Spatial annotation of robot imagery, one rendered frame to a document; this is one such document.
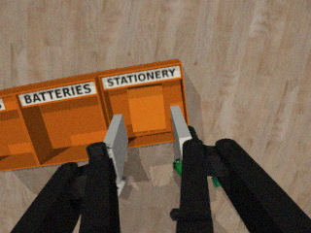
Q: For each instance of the orange three-bin rack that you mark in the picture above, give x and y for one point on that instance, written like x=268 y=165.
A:
x=60 y=132

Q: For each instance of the green aa battery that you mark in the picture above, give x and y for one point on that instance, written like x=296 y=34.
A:
x=215 y=182

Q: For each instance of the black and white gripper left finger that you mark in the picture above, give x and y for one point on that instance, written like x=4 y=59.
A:
x=57 y=209

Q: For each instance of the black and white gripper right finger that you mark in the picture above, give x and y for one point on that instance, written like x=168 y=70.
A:
x=262 y=204

